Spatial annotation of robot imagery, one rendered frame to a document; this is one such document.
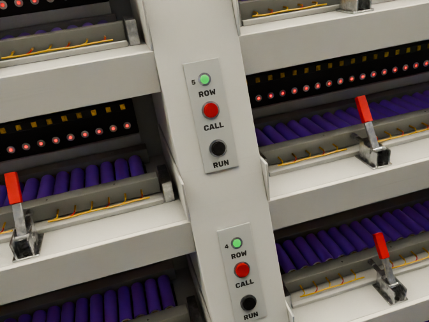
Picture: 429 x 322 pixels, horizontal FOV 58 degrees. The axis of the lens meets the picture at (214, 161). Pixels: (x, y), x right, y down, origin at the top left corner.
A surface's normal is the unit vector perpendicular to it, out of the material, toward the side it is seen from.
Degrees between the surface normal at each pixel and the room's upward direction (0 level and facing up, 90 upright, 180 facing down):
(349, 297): 18
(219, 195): 90
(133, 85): 108
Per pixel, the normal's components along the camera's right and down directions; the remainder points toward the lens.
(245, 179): 0.22, 0.13
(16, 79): 0.26, 0.43
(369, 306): -0.12, -0.88
